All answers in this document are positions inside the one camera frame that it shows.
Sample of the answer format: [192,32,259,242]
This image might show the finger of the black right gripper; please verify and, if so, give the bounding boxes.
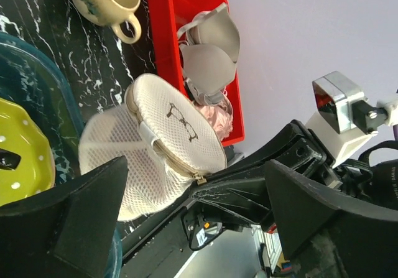
[191,125,299,226]

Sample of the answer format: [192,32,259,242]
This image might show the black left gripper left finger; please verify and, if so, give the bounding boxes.
[1,157,128,277]

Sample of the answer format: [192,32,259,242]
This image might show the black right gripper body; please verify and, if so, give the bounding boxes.
[279,119,398,229]

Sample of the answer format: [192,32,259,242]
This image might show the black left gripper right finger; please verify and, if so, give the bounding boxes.
[264,160,397,277]

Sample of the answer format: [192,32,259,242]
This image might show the pink bra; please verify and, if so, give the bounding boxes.
[195,96,233,141]

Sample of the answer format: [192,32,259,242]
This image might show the grey bra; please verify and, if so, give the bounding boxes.
[177,2,241,106]

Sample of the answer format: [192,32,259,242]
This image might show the green polka dot bowl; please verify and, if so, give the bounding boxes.
[1,98,56,206]

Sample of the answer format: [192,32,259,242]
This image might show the teal transparent plastic tub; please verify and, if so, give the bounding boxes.
[1,33,122,277]

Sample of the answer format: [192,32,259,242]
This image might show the red plastic bin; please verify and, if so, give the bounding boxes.
[147,0,244,146]

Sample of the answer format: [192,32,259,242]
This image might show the beige ceramic mug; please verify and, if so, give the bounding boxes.
[72,0,142,44]

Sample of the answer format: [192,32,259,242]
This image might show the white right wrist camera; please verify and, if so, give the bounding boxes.
[305,71,397,168]

